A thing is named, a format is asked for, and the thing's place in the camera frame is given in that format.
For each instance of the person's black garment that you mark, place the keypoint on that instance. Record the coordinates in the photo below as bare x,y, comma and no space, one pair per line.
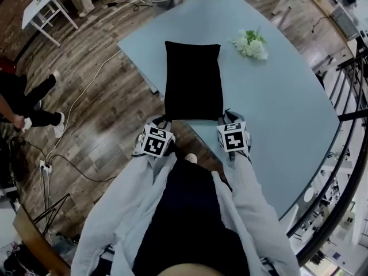
189,211

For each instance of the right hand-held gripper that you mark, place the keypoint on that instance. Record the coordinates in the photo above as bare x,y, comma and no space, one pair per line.
233,139

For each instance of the person's left forearm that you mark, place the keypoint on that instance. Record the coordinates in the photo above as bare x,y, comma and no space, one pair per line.
129,200

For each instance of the black tripod legs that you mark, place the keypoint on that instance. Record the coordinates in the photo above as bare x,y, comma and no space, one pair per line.
53,208

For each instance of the black power adapter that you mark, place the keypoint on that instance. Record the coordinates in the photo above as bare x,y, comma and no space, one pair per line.
111,3

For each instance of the white artificial flower bouquet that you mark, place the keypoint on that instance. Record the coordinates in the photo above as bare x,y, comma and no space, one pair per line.
253,47

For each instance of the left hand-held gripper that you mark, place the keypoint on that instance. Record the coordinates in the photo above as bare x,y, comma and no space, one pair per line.
155,144

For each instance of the person's right forearm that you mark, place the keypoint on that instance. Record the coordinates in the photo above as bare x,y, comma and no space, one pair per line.
253,206

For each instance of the black cloth bag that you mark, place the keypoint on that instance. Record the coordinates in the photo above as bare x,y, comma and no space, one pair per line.
192,82

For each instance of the small white table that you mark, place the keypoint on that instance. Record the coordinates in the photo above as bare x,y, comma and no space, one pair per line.
37,9

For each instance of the person's beige shoe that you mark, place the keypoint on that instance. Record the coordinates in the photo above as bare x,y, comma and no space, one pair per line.
191,157

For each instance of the white grilled appliance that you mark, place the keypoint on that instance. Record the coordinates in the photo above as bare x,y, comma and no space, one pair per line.
345,22

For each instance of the black metal railing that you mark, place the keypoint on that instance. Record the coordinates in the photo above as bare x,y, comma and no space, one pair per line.
349,116

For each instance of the white power strip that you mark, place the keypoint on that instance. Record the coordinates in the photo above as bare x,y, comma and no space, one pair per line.
46,166

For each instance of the brown wooden desk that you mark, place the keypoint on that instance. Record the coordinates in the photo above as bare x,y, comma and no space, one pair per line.
37,240

